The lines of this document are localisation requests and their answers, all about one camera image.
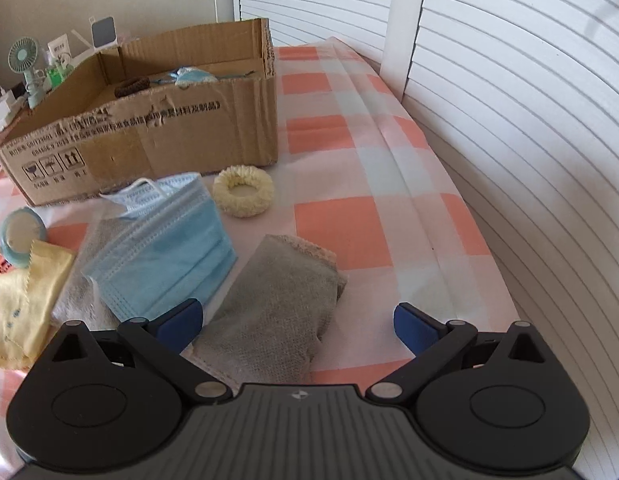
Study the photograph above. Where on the brown cardboard box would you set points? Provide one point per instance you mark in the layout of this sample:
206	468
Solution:
81	140

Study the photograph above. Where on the white power strip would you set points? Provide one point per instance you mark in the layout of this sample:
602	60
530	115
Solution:
11	102

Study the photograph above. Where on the green bottle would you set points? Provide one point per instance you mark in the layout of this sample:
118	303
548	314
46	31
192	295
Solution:
54	75

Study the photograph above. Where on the patterned sachet with blue tassel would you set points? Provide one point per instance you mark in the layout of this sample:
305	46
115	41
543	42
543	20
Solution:
187	76

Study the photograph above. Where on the pink checkered tablecloth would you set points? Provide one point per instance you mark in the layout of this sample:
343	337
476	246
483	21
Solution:
354	175

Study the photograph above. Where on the green mini desk fan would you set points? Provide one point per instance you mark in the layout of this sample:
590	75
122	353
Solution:
22	58

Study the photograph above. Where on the cream hair scrunchie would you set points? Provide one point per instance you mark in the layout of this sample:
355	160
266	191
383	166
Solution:
243	191

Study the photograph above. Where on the yellow cloth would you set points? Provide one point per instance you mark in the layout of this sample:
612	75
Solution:
27	297

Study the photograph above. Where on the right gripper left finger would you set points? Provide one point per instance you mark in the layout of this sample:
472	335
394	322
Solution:
159	343

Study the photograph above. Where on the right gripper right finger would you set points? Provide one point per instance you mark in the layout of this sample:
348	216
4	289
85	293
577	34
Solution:
436	348

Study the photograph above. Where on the white card box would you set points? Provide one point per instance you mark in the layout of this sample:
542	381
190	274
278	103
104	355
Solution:
59	50

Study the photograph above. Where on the grey fabric pouch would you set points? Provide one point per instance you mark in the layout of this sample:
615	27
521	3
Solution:
270	324
77	300

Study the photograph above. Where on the brown hair scrunchie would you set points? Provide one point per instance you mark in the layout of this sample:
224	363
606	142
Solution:
131	86

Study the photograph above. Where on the blue round plush toy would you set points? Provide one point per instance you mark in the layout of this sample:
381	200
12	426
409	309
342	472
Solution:
17	234

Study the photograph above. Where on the white phone stand with phone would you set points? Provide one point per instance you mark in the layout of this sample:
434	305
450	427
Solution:
104	34

